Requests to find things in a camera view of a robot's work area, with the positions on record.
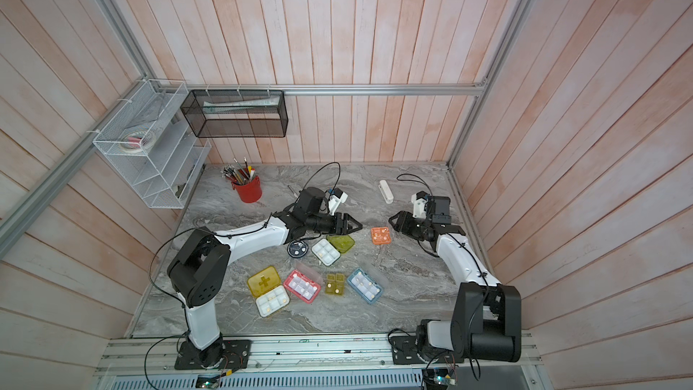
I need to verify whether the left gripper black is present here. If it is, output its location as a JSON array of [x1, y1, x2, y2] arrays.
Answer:
[[307, 212, 364, 236]]

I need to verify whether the orange small pillbox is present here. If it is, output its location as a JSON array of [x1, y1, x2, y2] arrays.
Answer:
[[371, 227, 392, 246]]

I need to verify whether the blue pillbox clear lid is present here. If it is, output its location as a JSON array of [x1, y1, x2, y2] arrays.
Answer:
[[346, 268, 383, 304]]

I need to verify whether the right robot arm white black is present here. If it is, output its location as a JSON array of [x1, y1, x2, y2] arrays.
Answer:
[[388, 192, 522, 363]]

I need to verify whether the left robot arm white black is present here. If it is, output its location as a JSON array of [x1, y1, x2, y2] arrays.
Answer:
[[167, 187, 363, 352]]

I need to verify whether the green lid white pillbox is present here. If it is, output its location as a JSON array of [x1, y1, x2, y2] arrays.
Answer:
[[311, 236, 356, 267]]

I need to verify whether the white rectangular case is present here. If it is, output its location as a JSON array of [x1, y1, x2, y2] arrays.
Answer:
[[378, 180, 395, 204]]

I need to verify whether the round dark blue pillbox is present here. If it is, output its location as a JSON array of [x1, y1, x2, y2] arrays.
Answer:
[[286, 239, 310, 259]]

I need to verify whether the small yellow transparent pillbox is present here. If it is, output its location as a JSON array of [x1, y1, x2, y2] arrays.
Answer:
[[325, 273, 346, 296]]

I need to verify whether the pink pillbox clear lid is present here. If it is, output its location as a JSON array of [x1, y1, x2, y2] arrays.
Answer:
[[283, 264, 324, 304]]

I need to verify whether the yellow lid white pillbox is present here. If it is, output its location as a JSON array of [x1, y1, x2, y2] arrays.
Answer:
[[247, 265, 290, 318]]

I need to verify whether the red pen cup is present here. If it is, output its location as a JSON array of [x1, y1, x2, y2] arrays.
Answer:
[[232, 176, 263, 203]]

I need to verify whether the tape roll on shelf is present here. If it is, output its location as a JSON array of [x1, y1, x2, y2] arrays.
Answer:
[[118, 130, 153, 155]]

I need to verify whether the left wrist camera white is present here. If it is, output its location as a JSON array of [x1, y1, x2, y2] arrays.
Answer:
[[328, 188, 348, 216]]

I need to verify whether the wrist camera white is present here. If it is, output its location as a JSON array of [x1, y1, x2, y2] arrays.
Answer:
[[411, 191, 429, 220], [328, 188, 348, 216]]

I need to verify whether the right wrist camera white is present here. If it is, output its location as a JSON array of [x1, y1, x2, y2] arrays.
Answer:
[[411, 191, 429, 220]]

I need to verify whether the brown handled screwdriver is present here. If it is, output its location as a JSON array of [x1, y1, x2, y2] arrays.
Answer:
[[287, 184, 299, 198]]

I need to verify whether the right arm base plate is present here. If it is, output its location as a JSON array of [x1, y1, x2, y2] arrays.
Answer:
[[388, 333, 433, 366]]

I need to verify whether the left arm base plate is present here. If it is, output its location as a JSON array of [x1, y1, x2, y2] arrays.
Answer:
[[174, 338, 252, 371]]

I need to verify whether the black mesh wall basket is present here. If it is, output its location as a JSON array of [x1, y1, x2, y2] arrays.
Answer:
[[182, 88, 289, 138]]

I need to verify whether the white wire shelf rack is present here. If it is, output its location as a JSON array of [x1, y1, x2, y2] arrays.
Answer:
[[93, 79, 211, 209]]

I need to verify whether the aluminium front rail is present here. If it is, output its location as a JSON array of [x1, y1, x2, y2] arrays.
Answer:
[[94, 329, 543, 379]]

